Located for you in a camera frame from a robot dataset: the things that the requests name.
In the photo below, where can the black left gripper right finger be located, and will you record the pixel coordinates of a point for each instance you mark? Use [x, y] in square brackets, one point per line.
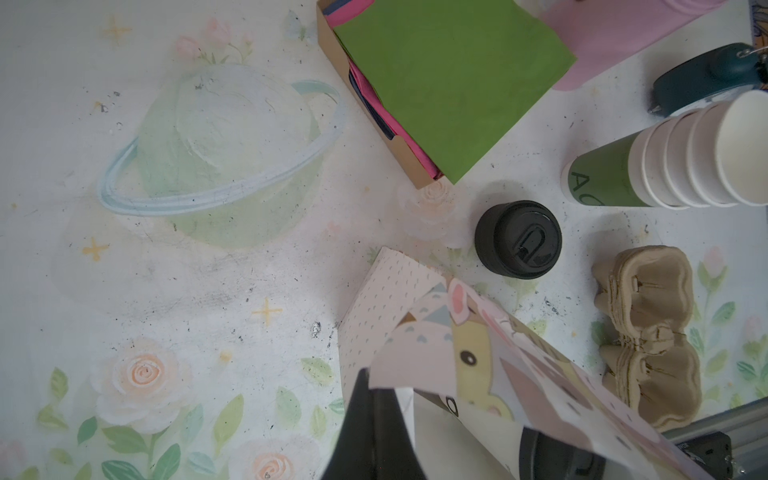
[394, 456]

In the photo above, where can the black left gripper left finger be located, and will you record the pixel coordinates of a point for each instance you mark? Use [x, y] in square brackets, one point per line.
[353, 456]

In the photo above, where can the single paper cup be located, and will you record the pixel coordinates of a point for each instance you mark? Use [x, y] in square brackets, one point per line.
[445, 449]

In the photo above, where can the white floral gift bag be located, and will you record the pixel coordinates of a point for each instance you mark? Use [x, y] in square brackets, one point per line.
[411, 327]

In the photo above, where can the brown cardboard cup carrier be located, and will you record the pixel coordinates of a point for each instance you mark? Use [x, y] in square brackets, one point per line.
[647, 293]

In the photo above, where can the stack of paper cups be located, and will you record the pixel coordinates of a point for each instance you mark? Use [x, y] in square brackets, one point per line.
[710, 157]

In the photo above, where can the pink cup holder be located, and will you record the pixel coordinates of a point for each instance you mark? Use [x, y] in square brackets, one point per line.
[603, 33]

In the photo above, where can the teal alarm clock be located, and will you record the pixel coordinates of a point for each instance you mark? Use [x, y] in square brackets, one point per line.
[729, 69]

